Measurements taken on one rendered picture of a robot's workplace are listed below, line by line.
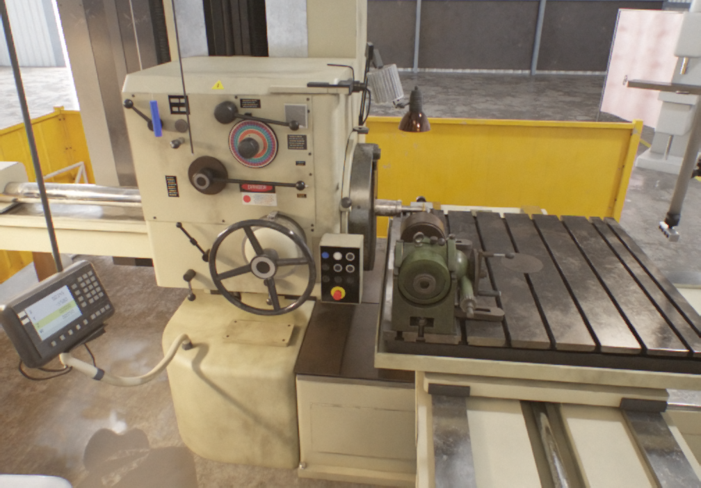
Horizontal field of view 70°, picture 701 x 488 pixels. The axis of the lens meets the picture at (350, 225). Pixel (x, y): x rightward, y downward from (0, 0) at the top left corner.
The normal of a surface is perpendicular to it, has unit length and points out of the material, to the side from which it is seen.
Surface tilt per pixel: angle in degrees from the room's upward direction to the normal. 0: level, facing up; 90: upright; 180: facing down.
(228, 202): 90
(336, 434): 90
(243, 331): 0
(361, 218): 77
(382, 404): 90
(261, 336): 0
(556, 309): 0
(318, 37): 90
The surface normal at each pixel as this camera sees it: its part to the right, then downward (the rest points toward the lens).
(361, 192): -0.09, -0.19
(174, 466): 0.00, -0.91
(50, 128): 0.99, 0.04
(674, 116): -0.68, 0.31
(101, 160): -0.11, 0.42
